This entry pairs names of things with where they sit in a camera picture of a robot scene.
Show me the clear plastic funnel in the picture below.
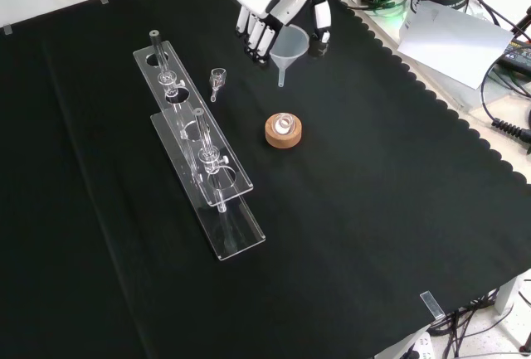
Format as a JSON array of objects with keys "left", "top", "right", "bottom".
[{"left": 270, "top": 23, "right": 310, "bottom": 88}]

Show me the clear acrylic funnel stand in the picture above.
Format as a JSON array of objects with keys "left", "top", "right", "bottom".
[{"left": 132, "top": 29, "right": 267, "bottom": 262}]

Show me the round-bottom glass flask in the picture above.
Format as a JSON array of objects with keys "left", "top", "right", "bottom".
[{"left": 271, "top": 113, "right": 296, "bottom": 136}]

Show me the white paper sheet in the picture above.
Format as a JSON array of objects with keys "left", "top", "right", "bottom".
[{"left": 397, "top": 0, "right": 515, "bottom": 91}]

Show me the black cloth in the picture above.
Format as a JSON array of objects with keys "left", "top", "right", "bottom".
[{"left": 0, "top": 0, "right": 531, "bottom": 359}]

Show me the black power adapter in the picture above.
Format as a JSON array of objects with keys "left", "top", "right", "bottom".
[{"left": 496, "top": 40, "right": 531, "bottom": 73}]

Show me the white power strip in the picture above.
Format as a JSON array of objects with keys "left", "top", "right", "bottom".
[{"left": 397, "top": 331, "right": 436, "bottom": 359}]

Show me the white table leg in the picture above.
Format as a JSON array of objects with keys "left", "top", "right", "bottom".
[{"left": 492, "top": 276, "right": 520, "bottom": 315}]

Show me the green cable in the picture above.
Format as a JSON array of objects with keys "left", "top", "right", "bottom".
[{"left": 361, "top": 0, "right": 412, "bottom": 17}]

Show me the cork ring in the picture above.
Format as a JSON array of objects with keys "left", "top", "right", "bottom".
[{"left": 264, "top": 112, "right": 304, "bottom": 150}]

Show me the black coiled cable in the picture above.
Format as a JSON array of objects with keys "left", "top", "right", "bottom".
[{"left": 480, "top": 55, "right": 531, "bottom": 143}]

